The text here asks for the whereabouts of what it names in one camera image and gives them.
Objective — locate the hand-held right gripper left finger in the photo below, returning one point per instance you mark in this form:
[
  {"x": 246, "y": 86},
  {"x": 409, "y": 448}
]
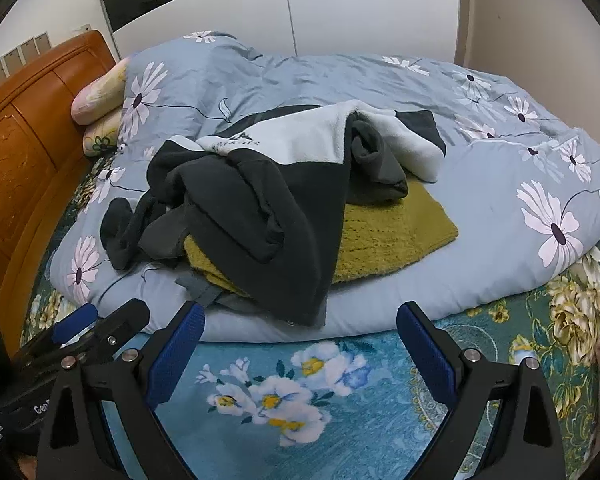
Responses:
[{"x": 175, "y": 355}]

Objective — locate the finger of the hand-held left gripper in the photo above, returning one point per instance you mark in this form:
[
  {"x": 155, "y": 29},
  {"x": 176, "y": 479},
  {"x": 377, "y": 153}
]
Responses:
[
  {"x": 77, "y": 321},
  {"x": 125, "y": 320}
]

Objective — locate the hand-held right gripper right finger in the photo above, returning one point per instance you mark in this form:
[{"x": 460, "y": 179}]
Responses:
[{"x": 425, "y": 355}]

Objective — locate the black and white fleece jacket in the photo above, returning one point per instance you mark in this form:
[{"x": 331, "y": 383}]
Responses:
[{"x": 300, "y": 145}]

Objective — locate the teal floral bed sheet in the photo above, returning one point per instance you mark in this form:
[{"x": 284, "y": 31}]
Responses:
[{"x": 360, "y": 385}]

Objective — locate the light grey garment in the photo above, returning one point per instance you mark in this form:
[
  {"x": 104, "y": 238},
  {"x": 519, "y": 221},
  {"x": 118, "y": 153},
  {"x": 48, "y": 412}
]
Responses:
[{"x": 200, "y": 287}]

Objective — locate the dark grey garment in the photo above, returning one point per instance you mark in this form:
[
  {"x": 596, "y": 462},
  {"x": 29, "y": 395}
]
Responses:
[
  {"x": 125, "y": 230},
  {"x": 375, "y": 165}
]

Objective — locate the olive green knit sweater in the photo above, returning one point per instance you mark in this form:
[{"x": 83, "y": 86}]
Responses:
[{"x": 390, "y": 240}]

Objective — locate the orange wooden headboard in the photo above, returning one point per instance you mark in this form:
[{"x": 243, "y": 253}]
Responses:
[{"x": 25, "y": 160}]

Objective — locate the yellow floral pillow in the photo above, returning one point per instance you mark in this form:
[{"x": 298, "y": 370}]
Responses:
[{"x": 100, "y": 140}]

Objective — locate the pink floral pillow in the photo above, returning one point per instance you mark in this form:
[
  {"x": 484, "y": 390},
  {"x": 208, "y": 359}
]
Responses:
[{"x": 97, "y": 95}]

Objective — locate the blue floral duvet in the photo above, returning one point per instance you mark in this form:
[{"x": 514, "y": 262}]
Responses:
[{"x": 330, "y": 80}]

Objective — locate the white wardrobe with black stripe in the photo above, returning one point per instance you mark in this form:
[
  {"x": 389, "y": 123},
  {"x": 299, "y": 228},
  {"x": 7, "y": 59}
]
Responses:
[{"x": 355, "y": 10}]

